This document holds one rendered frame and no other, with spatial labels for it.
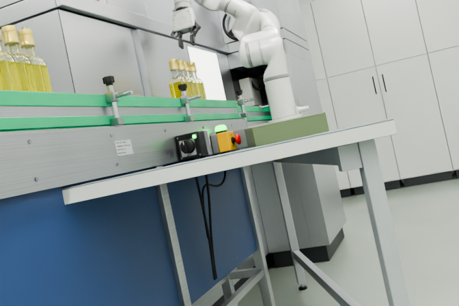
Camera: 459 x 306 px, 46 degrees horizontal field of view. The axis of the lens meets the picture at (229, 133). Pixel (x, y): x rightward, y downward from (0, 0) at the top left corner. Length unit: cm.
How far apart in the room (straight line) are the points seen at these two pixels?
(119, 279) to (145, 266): 12
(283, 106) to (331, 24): 409
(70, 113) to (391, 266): 82
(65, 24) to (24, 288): 104
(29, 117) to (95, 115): 25
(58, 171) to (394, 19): 506
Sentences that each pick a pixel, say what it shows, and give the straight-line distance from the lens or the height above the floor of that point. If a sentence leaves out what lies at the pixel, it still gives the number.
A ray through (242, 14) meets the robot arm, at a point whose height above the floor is 132.
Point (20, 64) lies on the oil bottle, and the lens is 140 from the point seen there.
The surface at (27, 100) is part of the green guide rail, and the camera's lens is 121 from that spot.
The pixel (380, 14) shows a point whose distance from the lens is 598.
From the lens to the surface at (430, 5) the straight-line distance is 597.
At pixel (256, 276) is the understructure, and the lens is 223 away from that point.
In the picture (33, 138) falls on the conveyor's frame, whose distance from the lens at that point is 116.
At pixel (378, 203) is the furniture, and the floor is 56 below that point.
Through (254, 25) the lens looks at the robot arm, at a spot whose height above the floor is 124.
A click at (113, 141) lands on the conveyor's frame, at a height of 84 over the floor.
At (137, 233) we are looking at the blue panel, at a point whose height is 59.
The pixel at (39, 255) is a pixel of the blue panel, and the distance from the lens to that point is 116.
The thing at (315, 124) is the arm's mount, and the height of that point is 78.
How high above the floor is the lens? 76
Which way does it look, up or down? 2 degrees up
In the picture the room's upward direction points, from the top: 12 degrees counter-clockwise
